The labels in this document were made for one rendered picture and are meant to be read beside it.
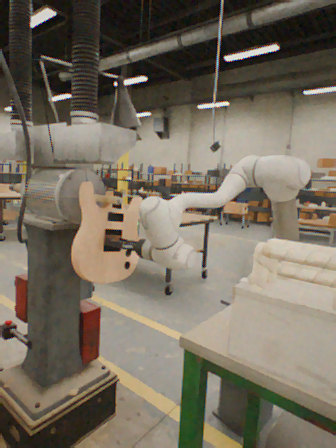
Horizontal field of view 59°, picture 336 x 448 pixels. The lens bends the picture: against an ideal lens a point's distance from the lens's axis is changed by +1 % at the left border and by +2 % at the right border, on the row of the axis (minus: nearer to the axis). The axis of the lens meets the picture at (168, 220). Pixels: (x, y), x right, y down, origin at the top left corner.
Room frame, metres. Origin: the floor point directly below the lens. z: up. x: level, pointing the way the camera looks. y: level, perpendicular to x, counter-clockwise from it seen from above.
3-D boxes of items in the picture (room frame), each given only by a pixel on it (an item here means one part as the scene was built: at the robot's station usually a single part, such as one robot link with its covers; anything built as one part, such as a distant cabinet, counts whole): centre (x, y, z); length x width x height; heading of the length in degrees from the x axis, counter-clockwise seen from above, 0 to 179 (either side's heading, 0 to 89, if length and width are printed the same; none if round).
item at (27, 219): (1.51, 0.58, 1.11); 0.36 x 0.24 x 0.04; 52
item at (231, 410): (1.61, -0.51, 0.35); 0.28 x 0.28 x 0.70; 44
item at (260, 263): (0.67, -0.22, 1.15); 0.03 x 0.03 x 0.09
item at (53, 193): (1.48, 0.52, 1.25); 0.41 x 0.27 x 0.26; 52
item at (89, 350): (1.64, 0.48, 0.49); 0.25 x 0.12 x 0.37; 52
